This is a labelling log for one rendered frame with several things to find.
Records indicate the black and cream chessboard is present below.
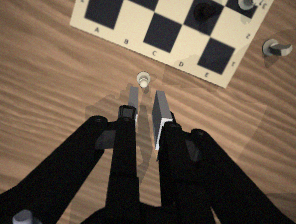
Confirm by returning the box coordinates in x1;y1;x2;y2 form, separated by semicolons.
69;0;274;88

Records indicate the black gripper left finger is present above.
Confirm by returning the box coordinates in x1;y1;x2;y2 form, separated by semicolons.
0;86;141;224

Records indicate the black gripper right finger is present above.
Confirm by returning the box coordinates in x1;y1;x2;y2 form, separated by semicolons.
152;90;296;224

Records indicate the white pawn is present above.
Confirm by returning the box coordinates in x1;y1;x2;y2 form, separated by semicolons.
137;71;151;88

